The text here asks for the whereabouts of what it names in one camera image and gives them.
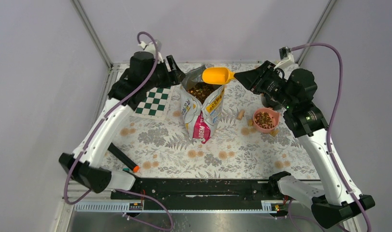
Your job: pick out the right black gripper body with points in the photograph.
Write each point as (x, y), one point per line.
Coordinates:
(270, 83)

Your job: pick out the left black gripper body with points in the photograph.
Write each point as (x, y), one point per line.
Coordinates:
(161, 78)

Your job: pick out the yellow plastic scoop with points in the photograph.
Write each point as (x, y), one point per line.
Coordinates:
(217, 75)

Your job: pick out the cat food bag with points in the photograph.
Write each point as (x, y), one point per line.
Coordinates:
(201, 105)

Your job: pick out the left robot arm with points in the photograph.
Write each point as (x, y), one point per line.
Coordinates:
(131, 88)

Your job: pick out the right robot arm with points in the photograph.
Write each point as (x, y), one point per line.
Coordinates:
(339, 199)

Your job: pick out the black empty bowl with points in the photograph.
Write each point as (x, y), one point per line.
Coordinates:
(269, 103)

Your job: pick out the green white chessboard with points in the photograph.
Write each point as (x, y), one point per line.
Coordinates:
(155, 105)

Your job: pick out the wooden cork cylinder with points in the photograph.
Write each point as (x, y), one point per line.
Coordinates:
(240, 115)

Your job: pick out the pink bowl with kibble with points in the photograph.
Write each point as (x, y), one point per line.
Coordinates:
(266, 120)

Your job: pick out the wooden block near bowl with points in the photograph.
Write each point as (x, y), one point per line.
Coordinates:
(274, 132)

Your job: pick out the floral tablecloth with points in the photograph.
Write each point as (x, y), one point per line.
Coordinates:
(162, 148)

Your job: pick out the black marker orange cap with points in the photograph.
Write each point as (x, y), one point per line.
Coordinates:
(120, 155)

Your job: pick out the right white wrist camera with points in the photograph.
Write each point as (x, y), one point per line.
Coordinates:
(286, 58)

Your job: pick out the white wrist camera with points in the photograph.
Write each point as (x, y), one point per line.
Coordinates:
(153, 48)
(286, 58)

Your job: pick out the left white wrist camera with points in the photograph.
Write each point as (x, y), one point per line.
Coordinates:
(153, 48)

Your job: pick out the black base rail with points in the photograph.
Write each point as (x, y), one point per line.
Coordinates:
(202, 195)

